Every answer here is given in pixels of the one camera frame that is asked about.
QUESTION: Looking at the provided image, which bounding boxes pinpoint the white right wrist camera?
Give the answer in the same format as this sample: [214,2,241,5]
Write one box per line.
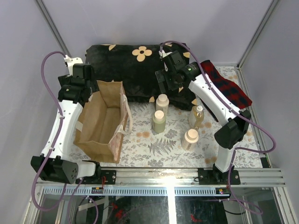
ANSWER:
[159,47,173,72]

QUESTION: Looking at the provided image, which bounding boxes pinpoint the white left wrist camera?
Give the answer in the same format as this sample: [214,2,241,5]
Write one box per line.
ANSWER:
[64,55,83,76]

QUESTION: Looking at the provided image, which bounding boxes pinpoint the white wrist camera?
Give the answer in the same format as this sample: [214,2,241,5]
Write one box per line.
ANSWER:
[159,47,173,72]
[64,55,83,76]

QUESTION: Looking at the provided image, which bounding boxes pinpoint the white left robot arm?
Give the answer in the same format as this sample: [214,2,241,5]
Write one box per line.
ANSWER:
[30,63,102,184]

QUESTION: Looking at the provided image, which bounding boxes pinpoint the black floral blanket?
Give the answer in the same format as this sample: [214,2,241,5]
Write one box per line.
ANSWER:
[84,42,198,111]

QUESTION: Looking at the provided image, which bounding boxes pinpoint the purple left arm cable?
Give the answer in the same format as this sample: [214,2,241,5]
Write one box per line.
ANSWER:
[32,51,99,224]

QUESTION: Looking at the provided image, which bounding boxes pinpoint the green bottle wooden cap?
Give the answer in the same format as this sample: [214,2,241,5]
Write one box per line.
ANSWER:
[152,110,166,133]

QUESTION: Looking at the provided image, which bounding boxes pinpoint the cream bottle wooden cap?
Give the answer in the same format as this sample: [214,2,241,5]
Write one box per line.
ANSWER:
[181,129,199,151]

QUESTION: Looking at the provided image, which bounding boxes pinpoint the yellow liquid bottle white cap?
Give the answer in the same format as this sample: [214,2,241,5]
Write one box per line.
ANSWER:
[188,105,204,130]

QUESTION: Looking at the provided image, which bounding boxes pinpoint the red black plaid cloth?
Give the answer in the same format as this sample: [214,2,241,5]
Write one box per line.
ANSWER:
[200,60,252,109]

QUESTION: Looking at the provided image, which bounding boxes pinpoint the floral patterned table mat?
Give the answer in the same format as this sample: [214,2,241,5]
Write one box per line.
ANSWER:
[69,66,263,168]

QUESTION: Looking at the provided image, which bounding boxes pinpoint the aluminium mounting rail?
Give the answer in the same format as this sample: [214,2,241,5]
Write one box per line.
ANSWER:
[77,167,287,187]

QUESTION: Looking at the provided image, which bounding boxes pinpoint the beige bottle wooden cap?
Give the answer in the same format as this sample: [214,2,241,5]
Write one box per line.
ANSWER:
[156,94,169,114]

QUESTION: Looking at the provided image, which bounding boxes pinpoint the brown jute canvas bag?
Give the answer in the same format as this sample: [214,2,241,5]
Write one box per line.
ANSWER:
[74,81,133,164]

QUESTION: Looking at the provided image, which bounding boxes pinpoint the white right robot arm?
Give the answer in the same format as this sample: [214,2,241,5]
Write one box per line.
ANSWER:
[155,50,251,184]

